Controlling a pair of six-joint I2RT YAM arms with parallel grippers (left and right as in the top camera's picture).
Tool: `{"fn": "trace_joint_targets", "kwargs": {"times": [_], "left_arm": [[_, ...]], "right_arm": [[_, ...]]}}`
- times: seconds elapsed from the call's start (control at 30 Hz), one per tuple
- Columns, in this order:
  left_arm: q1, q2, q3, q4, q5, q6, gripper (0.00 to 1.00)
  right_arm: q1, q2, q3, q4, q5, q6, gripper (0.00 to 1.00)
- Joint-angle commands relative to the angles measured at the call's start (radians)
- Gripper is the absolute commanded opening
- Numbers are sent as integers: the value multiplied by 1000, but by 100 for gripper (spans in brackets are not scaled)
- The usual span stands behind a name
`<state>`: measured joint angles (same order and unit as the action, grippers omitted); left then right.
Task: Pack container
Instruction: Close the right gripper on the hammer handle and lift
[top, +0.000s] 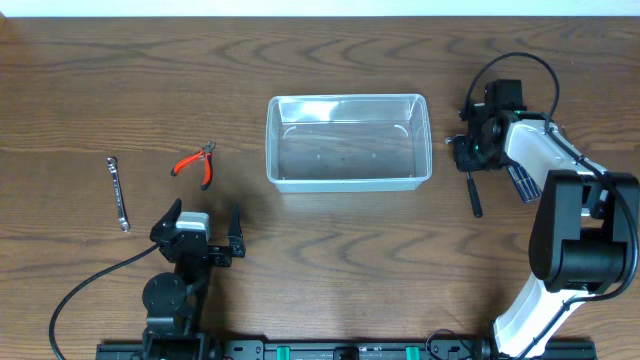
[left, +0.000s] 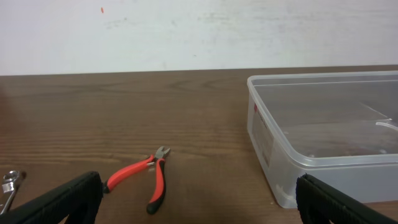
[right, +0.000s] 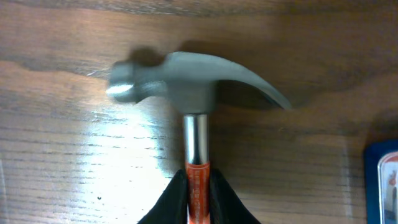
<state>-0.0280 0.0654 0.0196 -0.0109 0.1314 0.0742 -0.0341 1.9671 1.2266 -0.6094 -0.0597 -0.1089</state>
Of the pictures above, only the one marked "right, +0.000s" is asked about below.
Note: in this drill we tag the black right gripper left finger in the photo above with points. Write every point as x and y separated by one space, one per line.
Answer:
171 207

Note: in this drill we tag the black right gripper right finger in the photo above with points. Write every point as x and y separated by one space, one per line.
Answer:
225 205

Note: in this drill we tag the blue precision screwdriver set case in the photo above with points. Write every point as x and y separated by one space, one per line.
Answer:
380 171

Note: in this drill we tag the claw hammer orange handle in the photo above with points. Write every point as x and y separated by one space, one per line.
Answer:
189 81

